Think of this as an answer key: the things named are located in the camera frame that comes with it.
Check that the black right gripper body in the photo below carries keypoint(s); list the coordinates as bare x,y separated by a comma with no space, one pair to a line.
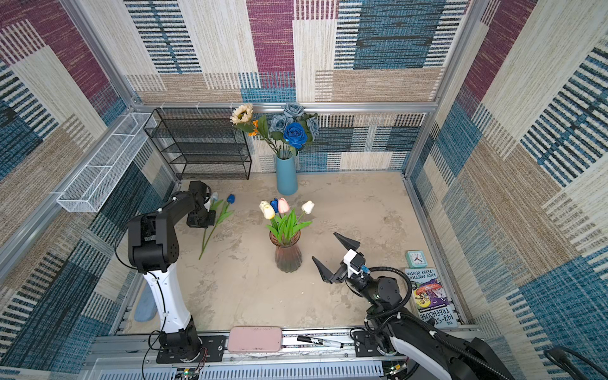
341,275

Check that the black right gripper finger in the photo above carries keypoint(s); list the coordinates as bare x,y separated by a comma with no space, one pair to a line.
326,274
347,242

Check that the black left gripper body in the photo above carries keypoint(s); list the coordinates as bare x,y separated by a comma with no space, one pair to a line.
203,218

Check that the dark red glass vase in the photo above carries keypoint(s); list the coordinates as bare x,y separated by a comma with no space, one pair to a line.
288,258

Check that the cream white tulip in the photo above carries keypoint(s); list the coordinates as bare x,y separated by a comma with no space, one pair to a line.
262,206

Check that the pink tulip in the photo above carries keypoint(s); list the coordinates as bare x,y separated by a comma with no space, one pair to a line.
284,212

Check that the blue tulip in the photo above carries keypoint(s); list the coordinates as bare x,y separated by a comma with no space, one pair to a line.
223,212
274,204

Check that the light blue ceramic vase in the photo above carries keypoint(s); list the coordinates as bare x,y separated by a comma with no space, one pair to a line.
285,171

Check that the cream sunflower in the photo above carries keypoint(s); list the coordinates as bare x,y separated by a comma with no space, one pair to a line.
243,114

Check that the orange marigold flower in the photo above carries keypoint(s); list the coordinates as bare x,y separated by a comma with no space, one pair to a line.
253,128

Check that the blue rose bouquet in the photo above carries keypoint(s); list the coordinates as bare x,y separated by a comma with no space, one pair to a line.
293,112

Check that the yellow tulip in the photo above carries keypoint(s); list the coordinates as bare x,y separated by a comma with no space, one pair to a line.
275,224

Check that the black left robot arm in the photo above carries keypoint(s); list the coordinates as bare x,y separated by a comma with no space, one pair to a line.
153,250

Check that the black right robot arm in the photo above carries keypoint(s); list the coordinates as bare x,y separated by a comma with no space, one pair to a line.
398,331

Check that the black marker pen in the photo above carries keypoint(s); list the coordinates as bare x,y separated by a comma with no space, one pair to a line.
319,341

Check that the small teal clock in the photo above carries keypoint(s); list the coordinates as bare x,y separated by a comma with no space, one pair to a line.
416,259

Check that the black mesh shelf rack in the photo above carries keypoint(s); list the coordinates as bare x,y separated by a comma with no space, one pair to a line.
200,144

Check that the colourful book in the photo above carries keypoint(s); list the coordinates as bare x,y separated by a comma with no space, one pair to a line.
432,301

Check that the grey blue glasses case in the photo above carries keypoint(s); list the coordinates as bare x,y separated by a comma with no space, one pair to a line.
146,309

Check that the pink case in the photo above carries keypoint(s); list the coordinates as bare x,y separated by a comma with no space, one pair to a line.
255,339

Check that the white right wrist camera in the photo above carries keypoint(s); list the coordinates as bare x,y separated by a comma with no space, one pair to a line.
355,264

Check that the white wire mesh basket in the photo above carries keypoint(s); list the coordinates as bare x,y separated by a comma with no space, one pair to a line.
96,181

